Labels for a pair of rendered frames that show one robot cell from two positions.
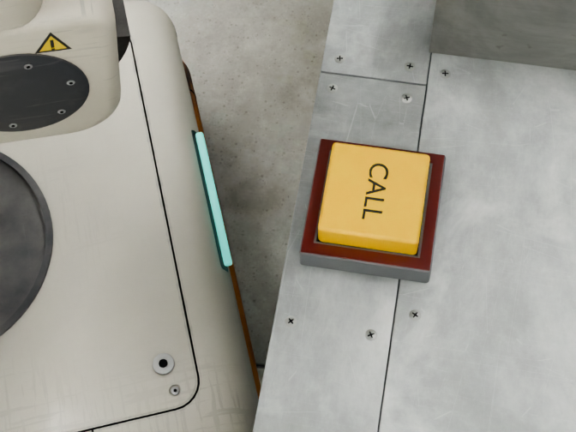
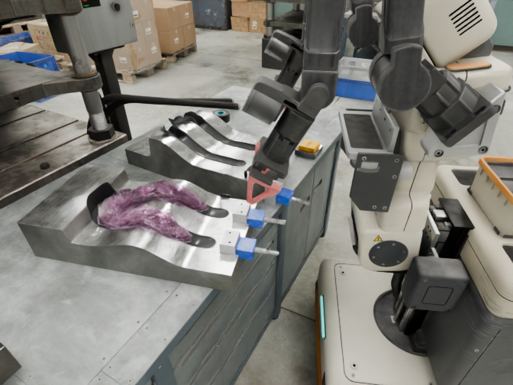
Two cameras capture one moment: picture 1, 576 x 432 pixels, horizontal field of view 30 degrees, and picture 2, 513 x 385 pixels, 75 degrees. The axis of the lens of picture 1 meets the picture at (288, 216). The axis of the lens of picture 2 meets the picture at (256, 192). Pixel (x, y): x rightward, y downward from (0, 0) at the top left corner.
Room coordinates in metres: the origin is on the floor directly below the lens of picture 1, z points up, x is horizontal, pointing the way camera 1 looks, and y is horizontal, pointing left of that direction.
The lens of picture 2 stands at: (1.37, 0.03, 1.41)
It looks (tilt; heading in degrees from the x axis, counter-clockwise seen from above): 36 degrees down; 194
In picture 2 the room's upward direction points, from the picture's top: straight up
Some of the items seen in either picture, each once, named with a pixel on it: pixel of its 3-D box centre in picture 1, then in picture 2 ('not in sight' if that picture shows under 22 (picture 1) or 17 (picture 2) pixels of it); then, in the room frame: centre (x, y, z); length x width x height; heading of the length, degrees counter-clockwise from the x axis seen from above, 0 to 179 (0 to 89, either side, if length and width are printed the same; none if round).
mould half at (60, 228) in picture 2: not in sight; (150, 219); (0.82, -0.39, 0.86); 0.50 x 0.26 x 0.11; 92
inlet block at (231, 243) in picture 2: not in sight; (250, 249); (0.85, -0.12, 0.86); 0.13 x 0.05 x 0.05; 92
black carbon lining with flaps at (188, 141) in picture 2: not in sight; (207, 137); (0.46, -0.37, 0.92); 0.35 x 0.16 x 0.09; 75
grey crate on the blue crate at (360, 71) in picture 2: not in sight; (364, 69); (-2.76, 0.26, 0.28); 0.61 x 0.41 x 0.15; 78
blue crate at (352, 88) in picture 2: not in sight; (361, 85); (-2.76, 0.26, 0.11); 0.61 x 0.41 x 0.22; 78
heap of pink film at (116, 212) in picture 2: not in sight; (149, 205); (0.81, -0.39, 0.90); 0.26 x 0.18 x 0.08; 92
